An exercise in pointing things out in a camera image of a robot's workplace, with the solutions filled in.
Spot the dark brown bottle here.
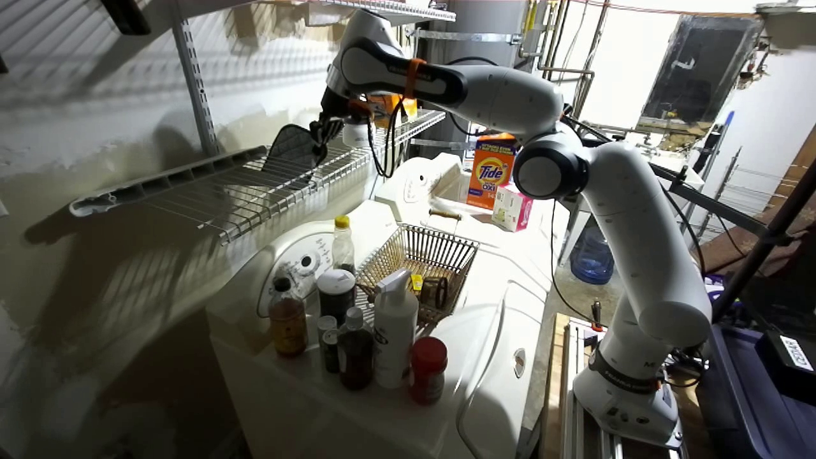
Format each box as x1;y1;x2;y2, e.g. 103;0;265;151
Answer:
339;308;375;390

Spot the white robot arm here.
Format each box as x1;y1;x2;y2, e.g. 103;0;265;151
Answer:
320;8;710;448

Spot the small dark spice jar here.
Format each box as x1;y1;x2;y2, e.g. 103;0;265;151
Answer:
315;317;339;372

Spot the wire basket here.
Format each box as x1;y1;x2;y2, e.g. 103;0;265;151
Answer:
356;225;478;328

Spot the clear bottle yellow cap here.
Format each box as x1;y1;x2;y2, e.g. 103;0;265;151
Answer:
330;215;355;271

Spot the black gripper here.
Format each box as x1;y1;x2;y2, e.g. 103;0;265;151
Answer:
307;89;369;142

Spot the white wire shelf rack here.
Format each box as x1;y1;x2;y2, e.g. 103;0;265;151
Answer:
68;113;441;242

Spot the dark jar white lid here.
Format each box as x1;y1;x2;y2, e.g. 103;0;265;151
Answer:
315;268;356;321

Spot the white spray bottle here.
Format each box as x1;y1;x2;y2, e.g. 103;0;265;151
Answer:
375;268;417;388

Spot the grey potholder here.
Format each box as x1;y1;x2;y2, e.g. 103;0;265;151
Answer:
262;126;327;179

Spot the red lid container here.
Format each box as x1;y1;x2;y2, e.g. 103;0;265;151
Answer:
411;337;446;406

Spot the shelf support post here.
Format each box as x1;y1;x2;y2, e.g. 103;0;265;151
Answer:
170;20;221;156

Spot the white washing machine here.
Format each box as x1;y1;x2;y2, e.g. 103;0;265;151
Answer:
207;152;568;459

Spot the small pink white box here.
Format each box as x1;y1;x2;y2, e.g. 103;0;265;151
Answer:
491;188;532;231

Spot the amber liquid bottle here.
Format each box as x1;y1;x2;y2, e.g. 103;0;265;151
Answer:
267;279;306;356

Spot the orange detergent box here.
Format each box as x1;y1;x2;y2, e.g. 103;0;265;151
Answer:
466;133;517;209

